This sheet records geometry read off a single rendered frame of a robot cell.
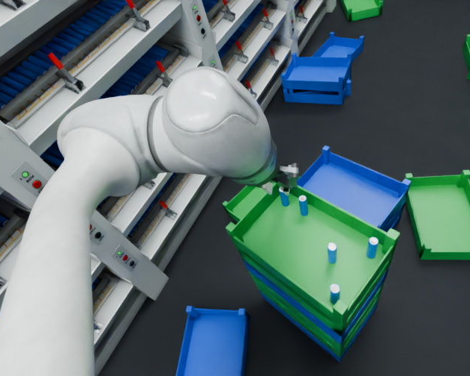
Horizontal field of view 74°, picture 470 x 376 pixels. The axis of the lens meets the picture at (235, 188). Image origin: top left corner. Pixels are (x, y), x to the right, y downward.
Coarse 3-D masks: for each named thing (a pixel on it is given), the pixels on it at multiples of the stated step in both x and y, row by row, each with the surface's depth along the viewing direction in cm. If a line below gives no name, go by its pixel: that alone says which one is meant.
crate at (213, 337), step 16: (192, 320) 108; (208, 320) 108; (224, 320) 106; (240, 320) 105; (192, 336) 106; (208, 336) 104; (224, 336) 103; (240, 336) 102; (192, 352) 103; (208, 352) 101; (224, 352) 100; (240, 352) 99; (192, 368) 100; (208, 368) 99; (224, 368) 98; (240, 368) 92
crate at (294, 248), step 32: (256, 224) 79; (288, 224) 77; (320, 224) 75; (352, 224) 71; (256, 256) 70; (288, 256) 72; (320, 256) 70; (352, 256) 68; (384, 256) 61; (320, 288) 66; (352, 288) 64
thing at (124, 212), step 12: (156, 180) 104; (132, 192) 101; (144, 192) 102; (156, 192) 105; (108, 204) 96; (120, 204) 98; (132, 204) 99; (144, 204) 100; (108, 216) 94; (120, 216) 97; (132, 216) 98; (120, 228) 96; (132, 228) 100
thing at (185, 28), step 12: (204, 12) 103; (180, 24) 100; (192, 24) 100; (204, 24) 105; (180, 36) 104; (192, 36) 102; (204, 48) 108; (216, 48) 113; (204, 60) 109; (216, 60) 115
